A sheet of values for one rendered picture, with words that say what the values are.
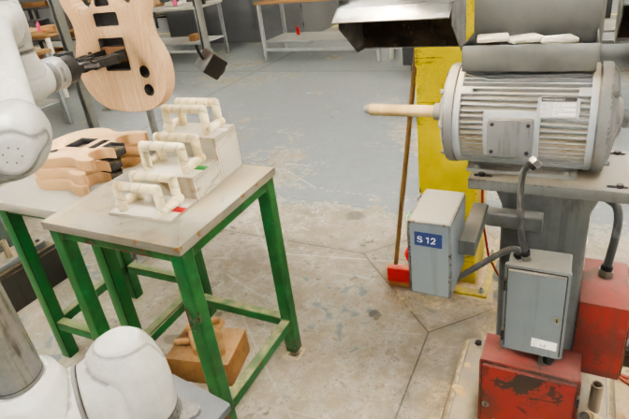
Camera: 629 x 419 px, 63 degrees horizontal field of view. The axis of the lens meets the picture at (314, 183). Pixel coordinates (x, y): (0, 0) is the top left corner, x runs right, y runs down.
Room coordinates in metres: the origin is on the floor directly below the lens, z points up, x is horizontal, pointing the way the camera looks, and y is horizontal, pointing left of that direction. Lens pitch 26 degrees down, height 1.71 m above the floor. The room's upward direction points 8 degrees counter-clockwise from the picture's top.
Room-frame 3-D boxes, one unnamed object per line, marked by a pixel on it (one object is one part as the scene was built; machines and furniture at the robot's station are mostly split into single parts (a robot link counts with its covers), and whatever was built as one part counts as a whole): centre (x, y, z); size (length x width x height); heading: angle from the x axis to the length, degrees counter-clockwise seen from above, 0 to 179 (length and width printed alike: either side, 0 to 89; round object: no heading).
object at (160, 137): (1.75, 0.47, 1.12); 0.20 x 0.03 x 0.03; 63
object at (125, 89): (1.63, 0.54, 1.47); 0.35 x 0.04 x 0.40; 64
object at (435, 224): (1.01, -0.34, 0.99); 0.24 x 0.21 x 0.26; 61
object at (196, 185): (1.71, 0.49, 0.98); 0.27 x 0.16 x 0.09; 65
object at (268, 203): (1.78, 0.19, 0.45); 0.05 x 0.05 x 0.90; 61
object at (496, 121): (1.17, -0.53, 1.25); 0.41 x 0.27 x 0.26; 61
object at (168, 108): (1.82, 0.44, 1.20); 0.20 x 0.03 x 0.03; 63
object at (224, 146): (1.85, 0.42, 1.02); 0.27 x 0.15 x 0.17; 65
